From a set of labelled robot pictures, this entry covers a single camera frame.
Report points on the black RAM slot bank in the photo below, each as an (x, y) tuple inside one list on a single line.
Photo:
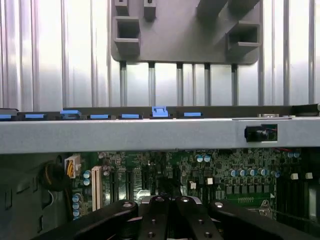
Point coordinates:
[(300, 197)]

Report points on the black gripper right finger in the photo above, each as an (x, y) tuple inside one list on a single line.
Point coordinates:
[(200, 225)]

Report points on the white power connector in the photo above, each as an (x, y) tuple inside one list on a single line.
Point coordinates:
[(72, 166)]

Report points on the open black PC case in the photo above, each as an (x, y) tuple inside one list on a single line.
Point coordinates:
[(125, 135)]

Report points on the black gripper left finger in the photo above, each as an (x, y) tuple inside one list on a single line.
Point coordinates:
[(157, 220)]

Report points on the grey parts rack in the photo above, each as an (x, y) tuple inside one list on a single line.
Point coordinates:
[(180, 45)]

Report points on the white expansion slot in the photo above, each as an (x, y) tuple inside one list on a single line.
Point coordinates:
[(95, 187)]

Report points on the blue slot clip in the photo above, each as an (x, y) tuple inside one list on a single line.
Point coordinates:
[(5, 116), (100, 116), (70, 115), (130, 116), (193, 114), (159, 112), (35, 116)]

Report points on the green motherboard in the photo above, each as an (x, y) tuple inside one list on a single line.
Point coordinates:
[(225, 162)]

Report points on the black long expansion slot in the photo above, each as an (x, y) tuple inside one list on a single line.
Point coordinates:
[(129, 182), (113, 185), (177, 178)]

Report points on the black short expansion slot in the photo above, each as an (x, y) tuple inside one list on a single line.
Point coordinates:
[(145, 178)]

